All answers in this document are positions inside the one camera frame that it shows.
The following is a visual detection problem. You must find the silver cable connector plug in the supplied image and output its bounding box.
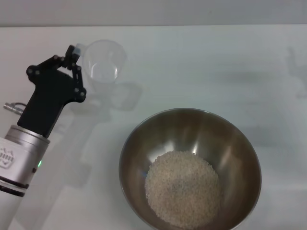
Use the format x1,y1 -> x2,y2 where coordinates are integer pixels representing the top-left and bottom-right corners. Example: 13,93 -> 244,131
3,102 -> 27,112

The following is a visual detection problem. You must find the stainless steel bowl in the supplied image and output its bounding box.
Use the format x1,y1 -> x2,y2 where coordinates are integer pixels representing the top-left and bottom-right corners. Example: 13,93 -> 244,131
118,107 -> 262,230

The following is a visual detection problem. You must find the clear plastic cup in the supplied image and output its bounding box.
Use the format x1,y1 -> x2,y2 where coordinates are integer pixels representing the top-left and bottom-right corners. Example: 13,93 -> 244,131
81,39 -> 128,83

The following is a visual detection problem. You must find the white rice heap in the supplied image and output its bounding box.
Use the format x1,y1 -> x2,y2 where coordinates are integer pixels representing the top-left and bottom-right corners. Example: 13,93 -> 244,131
144,150 -> 223,229

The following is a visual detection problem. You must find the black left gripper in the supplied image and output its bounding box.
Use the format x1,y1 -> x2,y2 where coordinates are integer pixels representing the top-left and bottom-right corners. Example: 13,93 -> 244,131
17,44 -> 87,139

